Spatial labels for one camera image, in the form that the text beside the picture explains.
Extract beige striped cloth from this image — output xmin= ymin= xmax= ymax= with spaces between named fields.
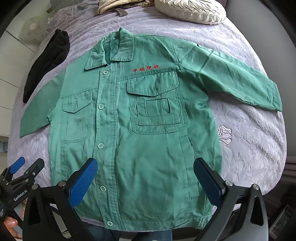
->
xmin=97 ymin=0 xmax=154 ymax=15

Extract person's left hand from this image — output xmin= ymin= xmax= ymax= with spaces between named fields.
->
xmin=4 ymin=202 xmax=26 ymax=240

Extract white electric fan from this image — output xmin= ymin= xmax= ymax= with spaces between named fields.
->
xmin=20 ymin=16 xmax=48 ymax=43

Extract dark box with label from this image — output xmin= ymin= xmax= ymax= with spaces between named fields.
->
xmin=269 ymin=205 xmax=295 ymax=240

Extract lavender embossed bedspread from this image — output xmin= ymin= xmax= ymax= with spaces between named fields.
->
xmin=7 ymin=1 xmax=287 ymax=193

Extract white drawer cabinet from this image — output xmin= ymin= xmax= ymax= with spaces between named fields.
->
xmin=0 ymin=31 xmax=35 ymax=137

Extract black garment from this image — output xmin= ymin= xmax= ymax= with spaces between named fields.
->
xmin=23 ymin=29 xmax=70 ymax=103

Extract cream pleated pillow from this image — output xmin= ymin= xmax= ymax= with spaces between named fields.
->
xmin=154 ymin=0 xmax=226 ymax=25

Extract green work jacket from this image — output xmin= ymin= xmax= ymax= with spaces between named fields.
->
xmin=20 ymin=28 xmax=282 ymax=231

